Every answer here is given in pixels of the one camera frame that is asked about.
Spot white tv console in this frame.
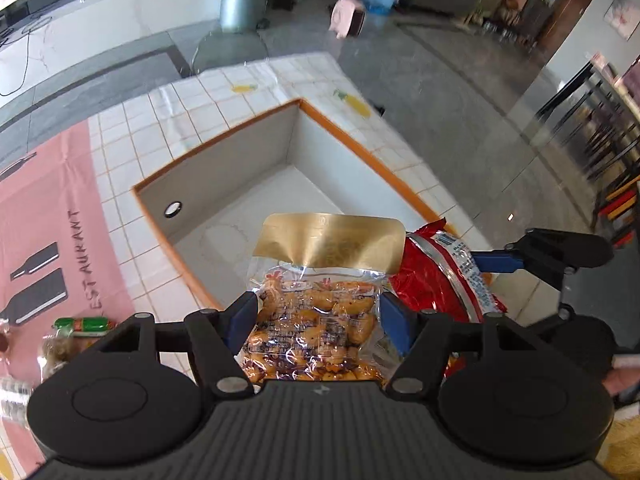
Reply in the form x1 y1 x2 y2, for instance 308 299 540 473
1 0 220 104

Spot gold topped peanut bag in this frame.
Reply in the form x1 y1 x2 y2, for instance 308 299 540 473
240 214 406 386

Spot checkered lemon tablecloth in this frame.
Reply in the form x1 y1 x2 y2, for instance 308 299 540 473
70 53 488 321

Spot pink table runner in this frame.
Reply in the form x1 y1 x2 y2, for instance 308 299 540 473
0 118 137 476

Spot pink small heater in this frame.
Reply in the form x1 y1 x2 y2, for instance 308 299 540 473
329 0 367 39

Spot green candy stick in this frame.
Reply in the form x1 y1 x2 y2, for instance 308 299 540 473
52 316 116 337

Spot clear mixed nut packet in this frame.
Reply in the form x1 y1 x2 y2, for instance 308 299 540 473
37 336 98 382

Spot person right hand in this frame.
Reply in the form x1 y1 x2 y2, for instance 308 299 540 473
603 367 640 396

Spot black dining chairs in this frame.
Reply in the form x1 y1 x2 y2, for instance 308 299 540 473
535 53 639 248

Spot red snack packet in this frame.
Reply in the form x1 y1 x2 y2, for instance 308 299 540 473
381 219 506 356

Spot orange cardboard box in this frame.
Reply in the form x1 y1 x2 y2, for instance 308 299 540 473
134 99 438 310

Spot white ball candy packet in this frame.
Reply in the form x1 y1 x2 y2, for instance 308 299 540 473
0 376 34 427

